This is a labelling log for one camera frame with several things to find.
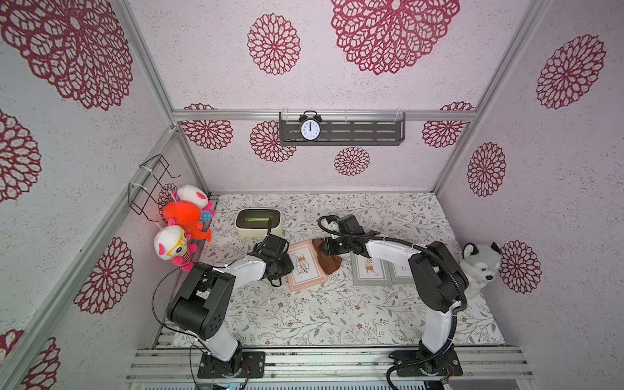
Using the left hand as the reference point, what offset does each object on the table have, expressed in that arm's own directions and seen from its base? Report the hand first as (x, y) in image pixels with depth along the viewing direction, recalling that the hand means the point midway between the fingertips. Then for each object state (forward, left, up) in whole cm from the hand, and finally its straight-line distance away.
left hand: (291, 269), depth 95 cm
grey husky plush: (-8, -61, +17) cm, 64 cm away
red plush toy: (+13, +38, +17) cm, 44 cm away
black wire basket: (+9, +44, +33) cm, 56 cm away
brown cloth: (0, -14, +6) cm, 16 cm away
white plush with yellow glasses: (0, +38, +20) cm, 43 cm away
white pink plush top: (+23, +38, +19) cm, 48 cm away
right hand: (+7, -10, +6) cm, 14 cm away
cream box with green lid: (+20, +17, +4) cm, 26 cm away
